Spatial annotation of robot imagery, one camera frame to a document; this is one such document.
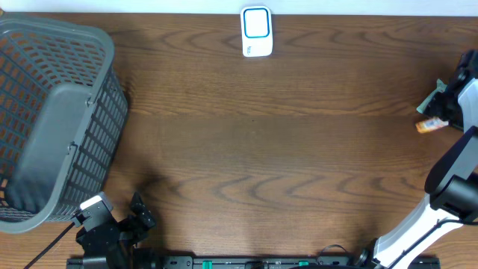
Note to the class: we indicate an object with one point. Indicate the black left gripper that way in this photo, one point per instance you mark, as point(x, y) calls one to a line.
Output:
point(147, 217)

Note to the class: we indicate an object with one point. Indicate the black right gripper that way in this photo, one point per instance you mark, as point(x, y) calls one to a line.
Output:
point(436, 107)

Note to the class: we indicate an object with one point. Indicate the teal wet wipes pack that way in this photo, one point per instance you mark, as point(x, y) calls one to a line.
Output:
point(440, 88)

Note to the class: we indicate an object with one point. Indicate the small orange tissue pack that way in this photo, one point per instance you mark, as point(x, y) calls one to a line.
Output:
point(431, 125)

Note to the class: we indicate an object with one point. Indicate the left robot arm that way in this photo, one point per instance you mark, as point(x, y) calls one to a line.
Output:
point(124, 262)

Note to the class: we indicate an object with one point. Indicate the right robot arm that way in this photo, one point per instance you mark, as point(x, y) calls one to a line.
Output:
point(450, 200)

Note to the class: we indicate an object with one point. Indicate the white barcode scanner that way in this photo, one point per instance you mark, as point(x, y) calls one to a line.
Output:
point(256, 31)

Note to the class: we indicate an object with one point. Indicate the grey plastic shopping basket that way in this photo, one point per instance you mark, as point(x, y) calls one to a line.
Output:
point(62, 114)

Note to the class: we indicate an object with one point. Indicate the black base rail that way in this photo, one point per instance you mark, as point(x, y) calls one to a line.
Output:
point(187, 262)

